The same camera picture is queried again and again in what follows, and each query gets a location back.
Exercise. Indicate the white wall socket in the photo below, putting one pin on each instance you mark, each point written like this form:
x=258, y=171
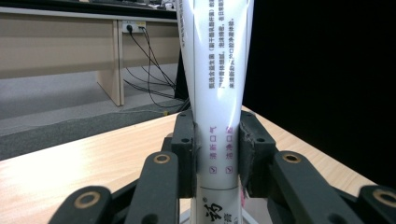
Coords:
x=134, y=26

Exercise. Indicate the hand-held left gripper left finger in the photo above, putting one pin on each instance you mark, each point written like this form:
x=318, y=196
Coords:
x=186, y=161

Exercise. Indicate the white toothpaste tube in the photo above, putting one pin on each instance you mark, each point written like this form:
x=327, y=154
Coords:
x=214, y=93

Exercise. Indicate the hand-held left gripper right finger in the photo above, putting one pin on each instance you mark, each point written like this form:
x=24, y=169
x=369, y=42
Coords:
x=255, y=161

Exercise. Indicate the beige wooden desk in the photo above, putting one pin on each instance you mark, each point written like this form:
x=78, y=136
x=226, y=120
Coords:
x=62, y=49

